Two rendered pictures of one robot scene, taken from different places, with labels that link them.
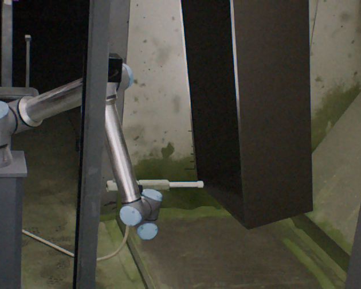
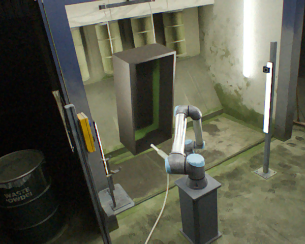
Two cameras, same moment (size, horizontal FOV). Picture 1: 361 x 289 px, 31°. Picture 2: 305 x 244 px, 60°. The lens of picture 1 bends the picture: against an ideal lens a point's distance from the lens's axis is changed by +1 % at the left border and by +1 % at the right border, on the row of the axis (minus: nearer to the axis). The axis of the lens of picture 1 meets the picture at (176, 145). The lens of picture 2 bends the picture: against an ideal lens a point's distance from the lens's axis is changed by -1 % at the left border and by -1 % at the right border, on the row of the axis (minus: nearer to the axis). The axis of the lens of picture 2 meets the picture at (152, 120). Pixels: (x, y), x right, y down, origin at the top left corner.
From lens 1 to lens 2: 4.38 m
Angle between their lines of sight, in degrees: 90
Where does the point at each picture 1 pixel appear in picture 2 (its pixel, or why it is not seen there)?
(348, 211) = (117, 136)
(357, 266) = (292, 62)
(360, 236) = (292, 58)
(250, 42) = (171, 77)
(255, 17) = (170, 67)
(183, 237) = (127, 187)
